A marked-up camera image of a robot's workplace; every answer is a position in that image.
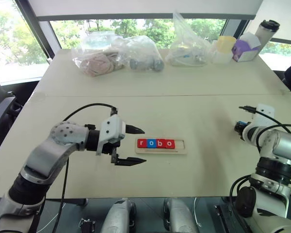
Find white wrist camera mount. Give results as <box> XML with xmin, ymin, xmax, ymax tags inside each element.
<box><xmin>95</xmin><ymin>114</ymin><xmax>126</xmax><ymax>156</ymax></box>
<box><xmin>252</xmin><ymin>103</ymin><xmax>275</xmax><ymax>127</ymax></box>

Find pink fabric bundle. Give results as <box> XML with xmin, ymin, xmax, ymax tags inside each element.
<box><xmin>80</xmin><ymin>52</ymin><xmax>126</xmax><ymax>77</ymax></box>

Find grey round items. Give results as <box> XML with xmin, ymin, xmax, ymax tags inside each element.
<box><xmin>129</xmin><ymin>58</ymin><xmax>165</xmax><ymax>72</ymax></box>

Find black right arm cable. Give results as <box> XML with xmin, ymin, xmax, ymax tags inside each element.
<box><xmin>229</xmin><ymin>105</ymin><xmax>291</xmax><ymax>233</ymax></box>

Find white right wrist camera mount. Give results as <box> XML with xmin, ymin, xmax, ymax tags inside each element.
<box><xmin>252</xmin><ymin>103</ymin><xmax>275</xmax><ymax>127</ymax></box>

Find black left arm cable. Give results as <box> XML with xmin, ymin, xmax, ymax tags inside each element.
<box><xmin>55</xmin><ymin>102</ymin><xmax>119</xmax><ymax>233</ymax></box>

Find clear bag with pink fabric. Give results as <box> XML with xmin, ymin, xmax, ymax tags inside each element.
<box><xmin>71</xmin><ymin>31</ymin><xmax>127</xmax><ymax>78</ymax></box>

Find wooden letter tray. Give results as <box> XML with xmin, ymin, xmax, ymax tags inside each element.
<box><xmin>135</xmin><ymin>138</ymin><xmax>189</xmax><ymax>155</ymax></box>

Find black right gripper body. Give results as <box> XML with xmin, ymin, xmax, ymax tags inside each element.
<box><xmin>234</xmin><ymin>120</ymin><xmax>245</xmax><ymax>141</ymax></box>

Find black table foot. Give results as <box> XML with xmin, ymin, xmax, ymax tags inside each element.
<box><xmin>45</xmin><ymin>198</ymin><xmax>88</xmax><ymax>206</ymax></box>

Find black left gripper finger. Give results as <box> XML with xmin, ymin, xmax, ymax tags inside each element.
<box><xmin>114</xmin><ymin>157</ymin><xmax>147</xmax><ymax>168</ymax></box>
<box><xmin>125</xmin><ymin>124</ymin><xmax>146</xmax><ymax>135</ymax></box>

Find silver rounded leg shell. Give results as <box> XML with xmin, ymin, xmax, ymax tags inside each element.
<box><xmin>106</xmin><ymin>198</ymin><xmax>137</xmax><ymax>233</ymax></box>
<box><xmin>163</xmin><ymin>197</ymin><xmax>198</xmax><ymax>233</ymax></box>

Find clear bag with grey items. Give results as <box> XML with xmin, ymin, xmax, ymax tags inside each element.
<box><xmin>111</xmin><ymin>35</ymin><xmax>166</xmax><ymax>73</ymax></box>

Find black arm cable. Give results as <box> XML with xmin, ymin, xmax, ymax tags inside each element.
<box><xmin>55</xmin><ymin>102</ymin><xmax>119</xmax><ymax>233</ymax></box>
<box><xmin>229</xmin><ymin>105</ymin><xmax>291</xmax><ymax>233</ymax></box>

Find purple tissue box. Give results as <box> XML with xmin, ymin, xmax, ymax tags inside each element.
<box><xmin>231</xmin><ymin>33</ymin><xmax>261</xmax><ymax>63</ymax></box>

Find grey tumbler with black lid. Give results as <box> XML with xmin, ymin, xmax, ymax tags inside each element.
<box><xmin>254</xmin><ymin>19</ymin><xmax>281</xmax><ymax>59</ymax></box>

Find clear bag with small parts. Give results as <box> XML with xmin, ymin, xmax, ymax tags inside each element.
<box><xmin>164</xmin><ymin>11</ymin><xmax>217</xmax><ymax>67</ymax></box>

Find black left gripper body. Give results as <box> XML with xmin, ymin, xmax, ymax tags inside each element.
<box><xmin>102</xmin><ymin>140</ymin><xmax>122</xmax><ymax>165</ymax></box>

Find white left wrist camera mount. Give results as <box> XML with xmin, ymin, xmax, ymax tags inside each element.
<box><xmin>95</xmin><ymin>114</ymin><xmax>126</xmax><ymax>156</ymax></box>

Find yellow and white cup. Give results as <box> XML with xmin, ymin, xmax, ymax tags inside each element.
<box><xmin>211</xmin><ymin>35</ymin><xmax>237</xmax><ymax>65</ymax></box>

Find white roller blind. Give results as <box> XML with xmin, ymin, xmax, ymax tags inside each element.
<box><xmin>28</xmin><ymin>0</ymin><xmax>266</xmax><ymax>21</ymax></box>

